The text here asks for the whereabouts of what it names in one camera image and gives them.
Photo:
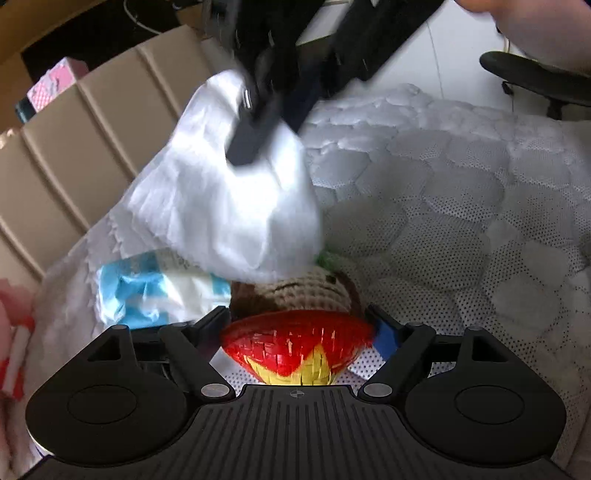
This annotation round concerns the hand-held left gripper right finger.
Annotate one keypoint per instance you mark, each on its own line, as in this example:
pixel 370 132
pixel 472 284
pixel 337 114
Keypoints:
pixel 385 337

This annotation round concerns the white cloth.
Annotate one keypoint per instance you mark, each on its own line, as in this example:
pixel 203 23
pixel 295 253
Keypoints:
pixel 221 207

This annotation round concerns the beige padded headboard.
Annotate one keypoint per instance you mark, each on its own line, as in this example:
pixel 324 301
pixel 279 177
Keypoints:
pixel 83 138

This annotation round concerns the pink white box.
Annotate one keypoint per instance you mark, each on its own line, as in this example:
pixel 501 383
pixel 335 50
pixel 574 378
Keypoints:
pixel 55 82

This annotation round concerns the grey quilted mattress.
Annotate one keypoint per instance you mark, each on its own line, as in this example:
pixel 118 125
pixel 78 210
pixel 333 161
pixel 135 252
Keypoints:
pixel 461 207

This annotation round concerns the red yellow plush ball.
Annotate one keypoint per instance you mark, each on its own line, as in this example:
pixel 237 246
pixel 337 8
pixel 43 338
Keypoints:
pixel 295 346

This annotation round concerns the person's right forearm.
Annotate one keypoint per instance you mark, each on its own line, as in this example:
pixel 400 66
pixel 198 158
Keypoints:
pixel 540 32

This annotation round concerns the blue white plastic packet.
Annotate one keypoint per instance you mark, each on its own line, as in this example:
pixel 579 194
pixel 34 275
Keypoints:
pixel 147 290

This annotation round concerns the green pompom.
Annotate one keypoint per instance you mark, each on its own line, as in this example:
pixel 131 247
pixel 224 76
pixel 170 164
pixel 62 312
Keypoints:
pixel 328 258

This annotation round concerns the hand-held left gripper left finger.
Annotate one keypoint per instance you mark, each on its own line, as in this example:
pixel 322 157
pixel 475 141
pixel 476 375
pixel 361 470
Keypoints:
pixel 210 328

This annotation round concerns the black office chair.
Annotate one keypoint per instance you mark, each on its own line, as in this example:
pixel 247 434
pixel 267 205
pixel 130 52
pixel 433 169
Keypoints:
pixel 535 76

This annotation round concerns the brown crochet monkey doll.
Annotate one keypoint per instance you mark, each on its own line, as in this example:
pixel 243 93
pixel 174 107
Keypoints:
pixel 295 290

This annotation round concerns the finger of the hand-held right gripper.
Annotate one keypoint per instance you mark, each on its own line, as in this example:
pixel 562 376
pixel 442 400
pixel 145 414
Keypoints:
pixel 309 92
pixel 254 124

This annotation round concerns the pink plush toy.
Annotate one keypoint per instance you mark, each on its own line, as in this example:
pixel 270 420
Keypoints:
pixel 14 323

